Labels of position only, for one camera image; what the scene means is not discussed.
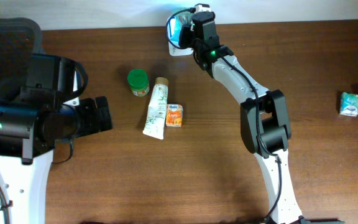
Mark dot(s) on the white tube with tan cap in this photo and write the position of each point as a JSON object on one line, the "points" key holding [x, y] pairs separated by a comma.
{"points": [[157, 109]]}

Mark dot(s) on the dark grey plastic basket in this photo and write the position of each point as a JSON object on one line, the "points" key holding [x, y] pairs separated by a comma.
{"points": [[19, 39]]}

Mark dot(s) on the white barcode scanner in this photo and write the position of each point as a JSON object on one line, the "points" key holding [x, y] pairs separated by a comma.
{"points": [[176, 52]]}

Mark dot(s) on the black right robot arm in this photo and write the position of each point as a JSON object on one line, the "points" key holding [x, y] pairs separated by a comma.
{"points": [[265, 124]]}

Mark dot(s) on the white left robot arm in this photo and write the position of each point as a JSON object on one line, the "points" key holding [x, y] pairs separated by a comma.
{"points": [[25, 161]]}

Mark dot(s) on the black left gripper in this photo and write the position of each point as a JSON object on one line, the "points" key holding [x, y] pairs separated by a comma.
{"points": [[93, 119]]}

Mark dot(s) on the green lidded jar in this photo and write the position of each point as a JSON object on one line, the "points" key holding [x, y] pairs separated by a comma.
{"points": [[138, 82]]}

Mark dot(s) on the teal tissue packet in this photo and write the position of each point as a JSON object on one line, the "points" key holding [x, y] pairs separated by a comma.
{"points": [[348, 104]]}

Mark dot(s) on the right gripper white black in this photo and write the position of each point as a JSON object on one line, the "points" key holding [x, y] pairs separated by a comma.
{"points": [[187, 32]]}

